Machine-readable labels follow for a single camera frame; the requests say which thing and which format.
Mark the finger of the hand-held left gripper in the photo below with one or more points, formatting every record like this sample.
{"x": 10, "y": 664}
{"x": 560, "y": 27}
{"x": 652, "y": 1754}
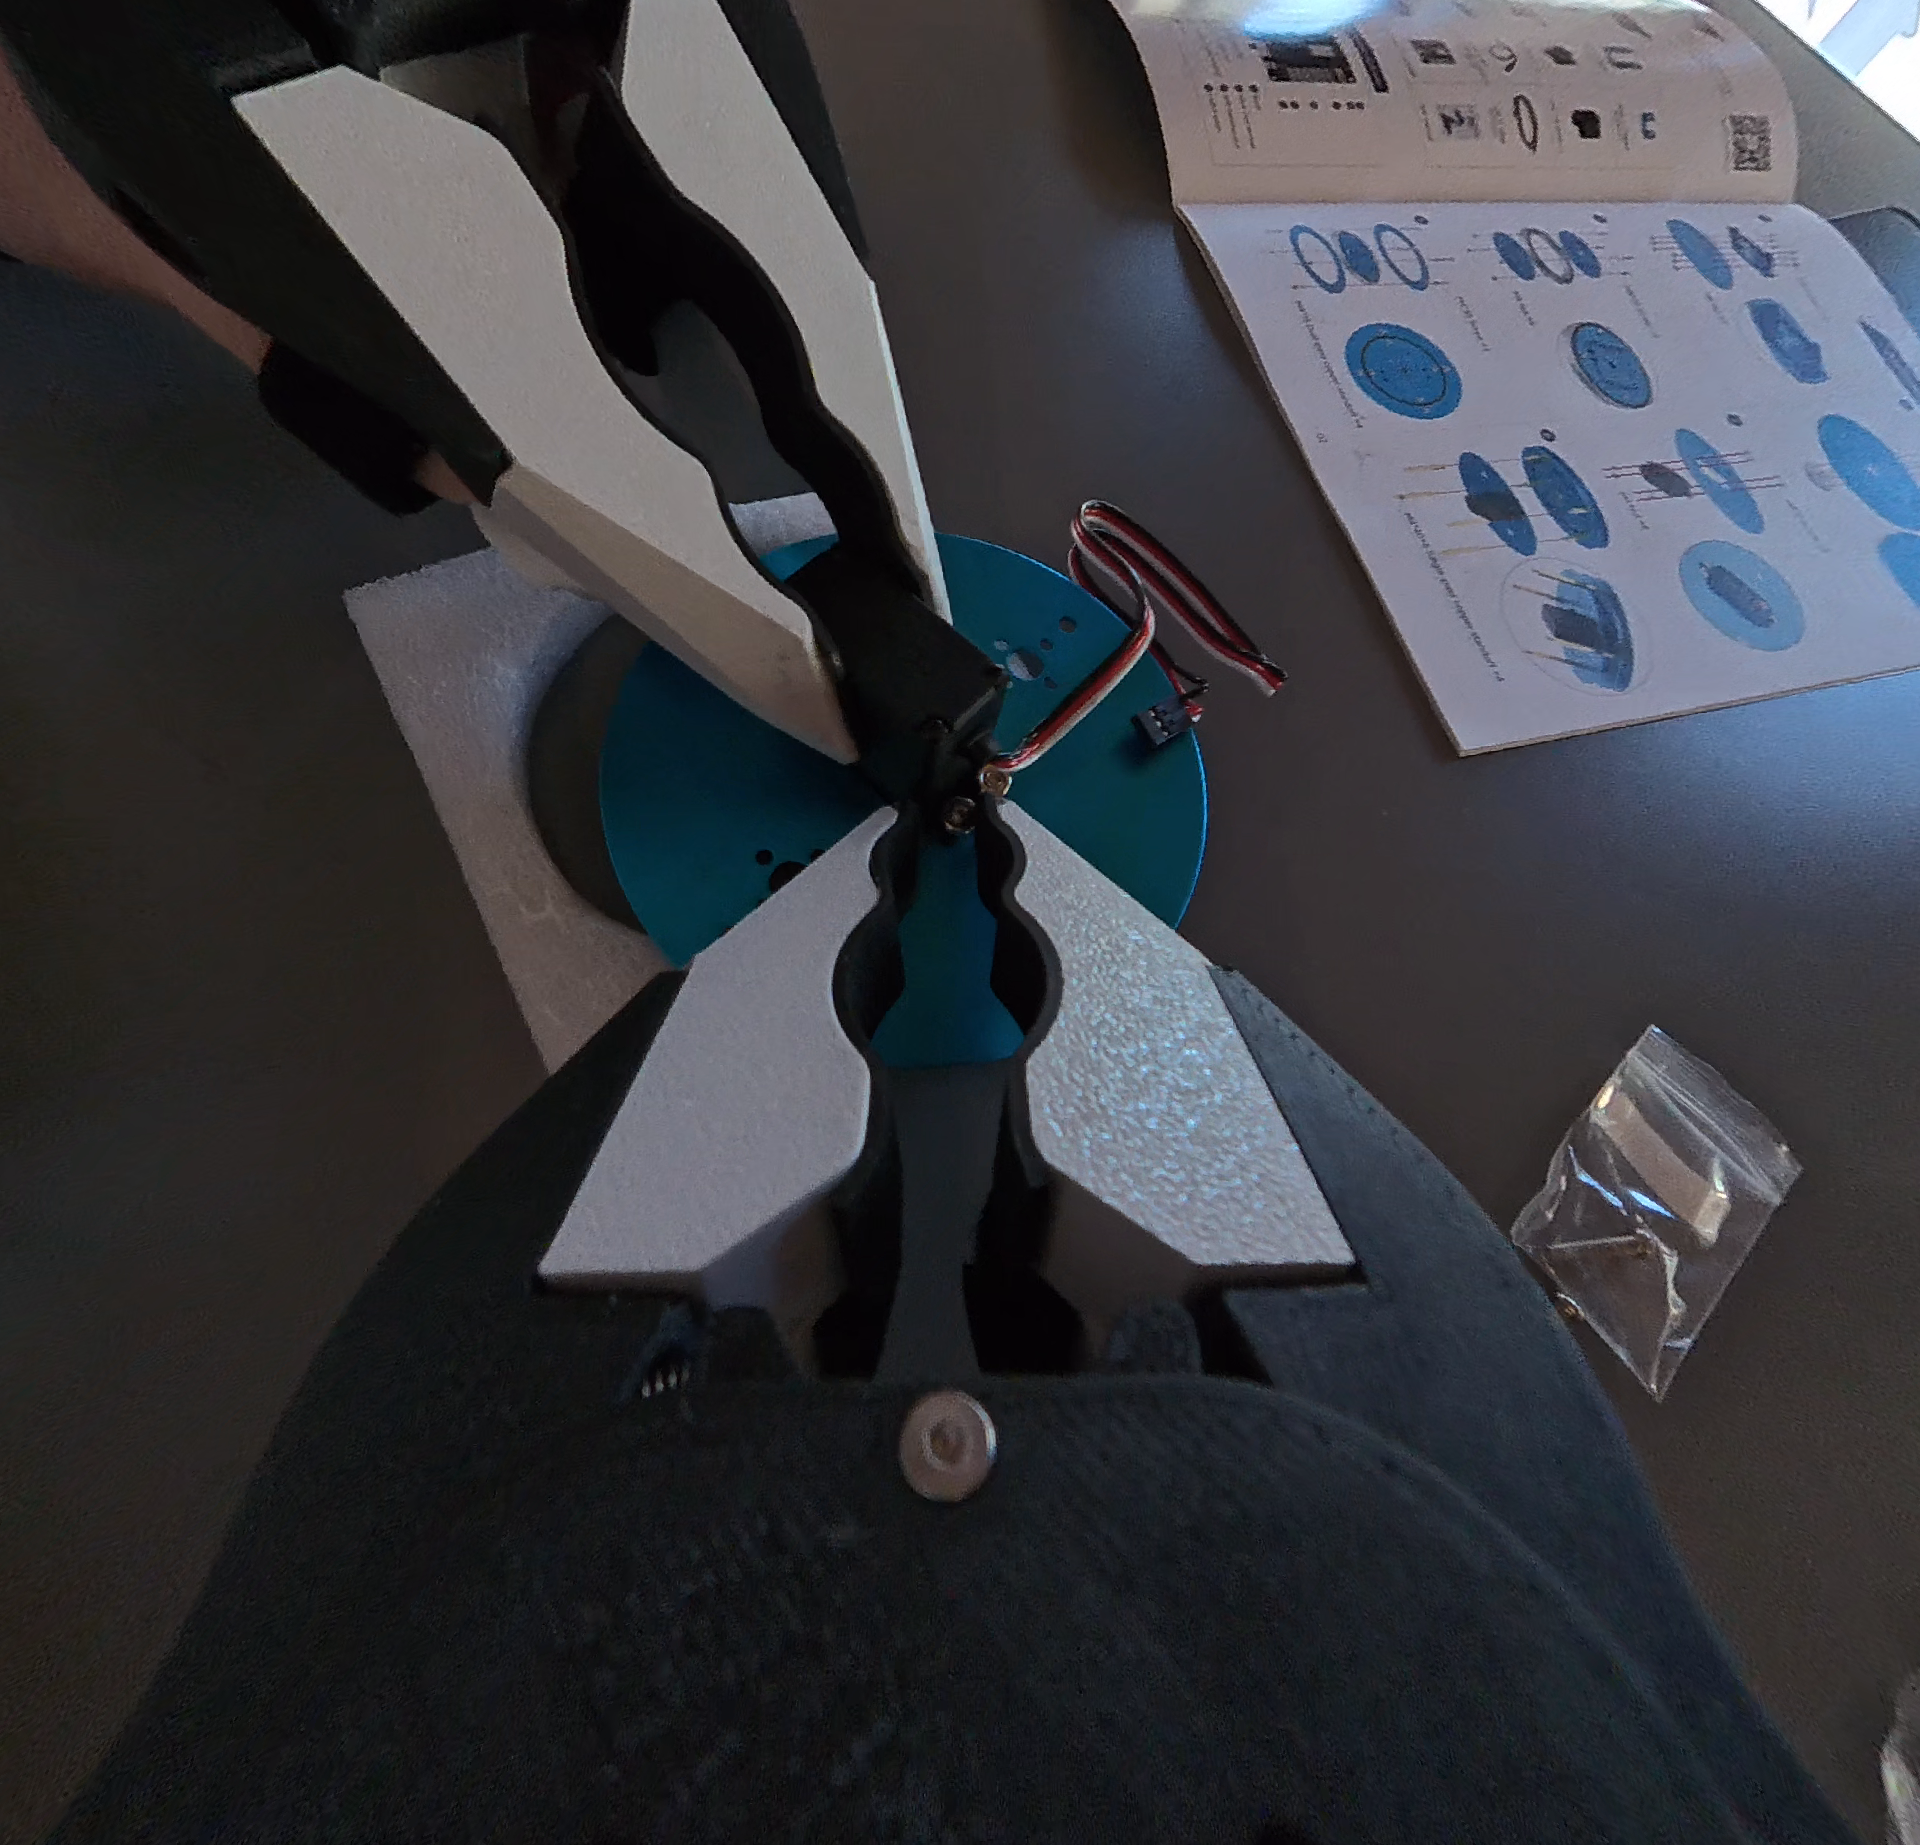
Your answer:
{"x": 525, "y": 374}
{"x": 780, "y": 257}

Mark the white instruction booklet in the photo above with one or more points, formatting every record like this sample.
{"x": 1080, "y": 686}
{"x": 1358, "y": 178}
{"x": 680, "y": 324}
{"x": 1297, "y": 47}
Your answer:
{"x": 1515, "y": 419}

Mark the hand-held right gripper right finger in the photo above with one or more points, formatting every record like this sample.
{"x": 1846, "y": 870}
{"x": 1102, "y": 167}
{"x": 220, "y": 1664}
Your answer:
{"x": 1184, "y": 1125}

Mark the clear zip bag white label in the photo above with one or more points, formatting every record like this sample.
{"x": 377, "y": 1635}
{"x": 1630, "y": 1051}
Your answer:
{"x": 1665, "y": 1171}

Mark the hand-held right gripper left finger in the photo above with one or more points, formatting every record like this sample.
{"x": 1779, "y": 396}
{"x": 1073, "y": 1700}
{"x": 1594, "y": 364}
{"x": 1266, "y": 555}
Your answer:
{"x": 705, "y": 1125}

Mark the white foam sheet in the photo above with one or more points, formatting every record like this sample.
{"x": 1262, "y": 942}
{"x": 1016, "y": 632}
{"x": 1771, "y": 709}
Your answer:
{"x": 449, "y": 764}

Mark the black servo motor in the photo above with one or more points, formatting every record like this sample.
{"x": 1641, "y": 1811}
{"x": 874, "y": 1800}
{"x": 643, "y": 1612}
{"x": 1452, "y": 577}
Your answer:
{"x": 899, "y": 660}

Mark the person's left forearm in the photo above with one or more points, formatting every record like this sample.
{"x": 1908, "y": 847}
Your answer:
{"x": 89, "y": 224}

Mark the blue round metal plate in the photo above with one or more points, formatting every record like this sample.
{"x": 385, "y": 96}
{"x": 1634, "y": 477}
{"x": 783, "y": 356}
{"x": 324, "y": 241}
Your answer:
{"x": 675, "y": 781}

